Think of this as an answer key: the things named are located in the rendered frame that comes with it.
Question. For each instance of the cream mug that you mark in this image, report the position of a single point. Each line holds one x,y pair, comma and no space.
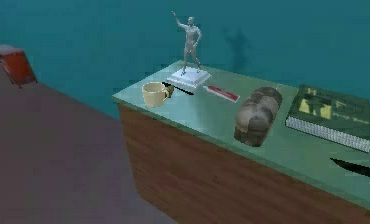
153,95

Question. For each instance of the red and white pen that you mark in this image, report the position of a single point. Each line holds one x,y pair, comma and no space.
223,93

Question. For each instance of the wooden counter with green top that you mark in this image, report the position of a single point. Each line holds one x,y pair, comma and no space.
199,173

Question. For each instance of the grey figure statue on white base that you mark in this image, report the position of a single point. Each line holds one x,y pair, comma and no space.
192,43

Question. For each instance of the thin grey utensil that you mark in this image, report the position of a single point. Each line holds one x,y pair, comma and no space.
278,86

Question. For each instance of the green book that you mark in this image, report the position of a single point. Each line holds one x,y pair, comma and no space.
336,113

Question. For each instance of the red bin with white lid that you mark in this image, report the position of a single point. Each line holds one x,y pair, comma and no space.
16,65

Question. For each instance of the black knife blade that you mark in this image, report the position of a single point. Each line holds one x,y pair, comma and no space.
356,167

